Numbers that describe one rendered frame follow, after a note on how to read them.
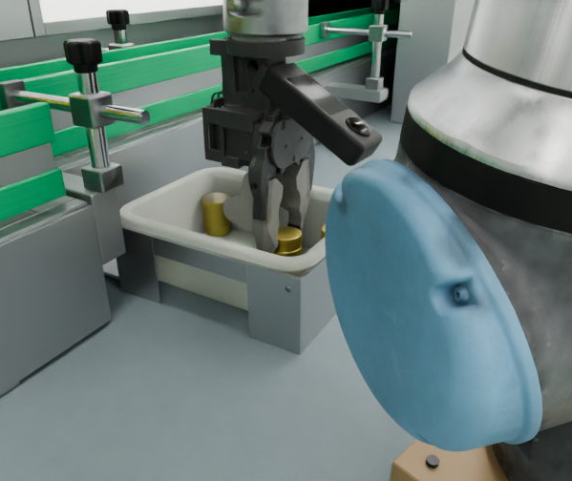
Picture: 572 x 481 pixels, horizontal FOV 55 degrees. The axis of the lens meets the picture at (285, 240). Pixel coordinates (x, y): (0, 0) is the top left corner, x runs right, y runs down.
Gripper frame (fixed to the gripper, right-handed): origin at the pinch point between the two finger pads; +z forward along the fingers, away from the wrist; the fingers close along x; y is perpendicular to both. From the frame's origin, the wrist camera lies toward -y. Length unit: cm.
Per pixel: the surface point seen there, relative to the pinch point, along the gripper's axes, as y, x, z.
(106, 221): 10.6, 13.8, -5.0
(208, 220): 11.9, -2.1, 1.4
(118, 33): 31.5, -10.1, -17.6
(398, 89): 15, -71, -2
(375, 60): 12, -50, -11
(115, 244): 10.6, 13.2, -2.5
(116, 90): 22.1, 0.2, -13.2
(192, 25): 42, -37, -16
